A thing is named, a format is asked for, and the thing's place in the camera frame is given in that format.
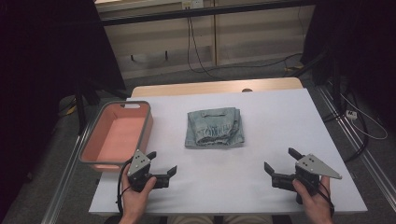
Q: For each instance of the light blue denim shorts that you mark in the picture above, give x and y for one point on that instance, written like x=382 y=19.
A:
x=214 y=127

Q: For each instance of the white wall socket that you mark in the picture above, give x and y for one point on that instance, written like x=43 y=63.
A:
x=192 y=3

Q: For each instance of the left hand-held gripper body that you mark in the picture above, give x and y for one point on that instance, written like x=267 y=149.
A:
x=139 y=163

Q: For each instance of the person's right hand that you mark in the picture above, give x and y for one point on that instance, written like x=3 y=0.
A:
x=314 y=199

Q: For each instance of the light wooden cabinet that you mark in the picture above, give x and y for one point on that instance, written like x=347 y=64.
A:
x=249 y=37

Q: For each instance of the person's left hand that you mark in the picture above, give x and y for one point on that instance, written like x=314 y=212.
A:
x=135 y=199

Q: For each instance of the aluminium floor rail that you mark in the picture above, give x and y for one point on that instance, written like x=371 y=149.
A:
x=361 y=146
x=67 y=174

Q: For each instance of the white table cover sheet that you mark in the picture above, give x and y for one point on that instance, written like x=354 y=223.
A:
x=236 y=174

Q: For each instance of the pink basket with grey rim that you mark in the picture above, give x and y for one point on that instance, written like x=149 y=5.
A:
x=120 y=133

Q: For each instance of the black metal stand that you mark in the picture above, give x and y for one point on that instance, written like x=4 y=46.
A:
x=323 y=68
x=82 y=105

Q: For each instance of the black horizontal bar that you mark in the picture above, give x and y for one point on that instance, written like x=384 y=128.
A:
x=202 y=12

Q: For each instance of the black curtain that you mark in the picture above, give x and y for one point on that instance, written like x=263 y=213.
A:
x=43 y=62
x=358 y=40

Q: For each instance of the white power strip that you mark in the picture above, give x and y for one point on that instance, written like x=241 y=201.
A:
x=351 y=114

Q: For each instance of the wooden table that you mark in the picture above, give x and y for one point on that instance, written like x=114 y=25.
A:
x=202 y=87

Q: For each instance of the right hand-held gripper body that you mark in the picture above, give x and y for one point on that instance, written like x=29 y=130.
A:
x=311 y=165

